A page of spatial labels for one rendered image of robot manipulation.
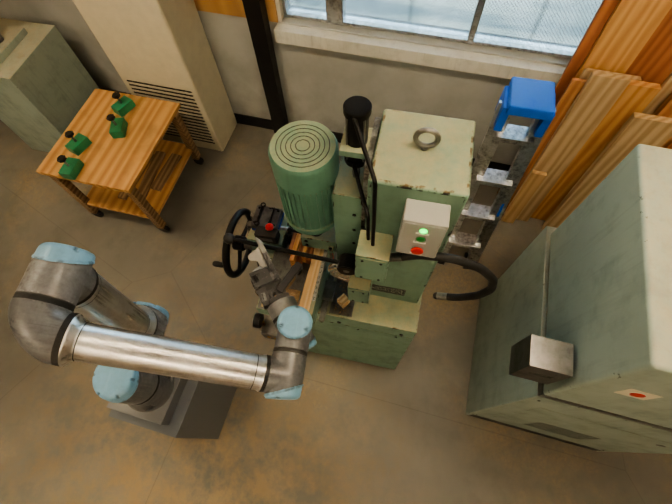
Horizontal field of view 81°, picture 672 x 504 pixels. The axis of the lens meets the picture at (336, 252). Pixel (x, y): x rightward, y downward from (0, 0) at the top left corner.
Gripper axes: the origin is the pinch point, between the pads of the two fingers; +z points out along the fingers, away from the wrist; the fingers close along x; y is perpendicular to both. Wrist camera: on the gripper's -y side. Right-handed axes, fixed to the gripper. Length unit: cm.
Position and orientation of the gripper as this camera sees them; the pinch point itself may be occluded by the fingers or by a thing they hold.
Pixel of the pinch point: (260, 246)
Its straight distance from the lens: 130.4
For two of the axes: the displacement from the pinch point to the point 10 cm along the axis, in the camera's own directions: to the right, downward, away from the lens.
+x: -0.8, 4.1, 9.1
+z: -4.7, -8.2, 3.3
